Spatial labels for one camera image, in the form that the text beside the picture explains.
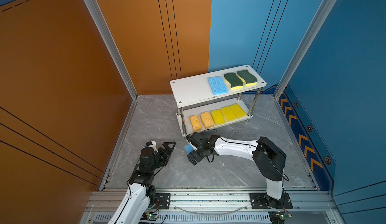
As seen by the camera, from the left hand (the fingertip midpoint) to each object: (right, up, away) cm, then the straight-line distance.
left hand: (174, 146), depth 82 cm
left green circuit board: (-10, -30, -12) cm, 34 cm away
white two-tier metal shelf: (+28, +28, +33) cm, 52 cm away
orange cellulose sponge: (+12, +12, +11) cm, 20 cm away
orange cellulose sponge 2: (+19, +14, +12) cm, 26 cm away
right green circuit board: (+52, -31, -12) cm, 61 cm away
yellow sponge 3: (+40, +19, +19) cm, 49 cm away
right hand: (+11, -6, +5) cm, 13 cm away
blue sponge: (+8, -3, +8) cm, 11 cm away
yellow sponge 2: (+34, +18, +17) cm, 42 cm away
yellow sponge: (+26, +15, +14) cm, 34 cm away
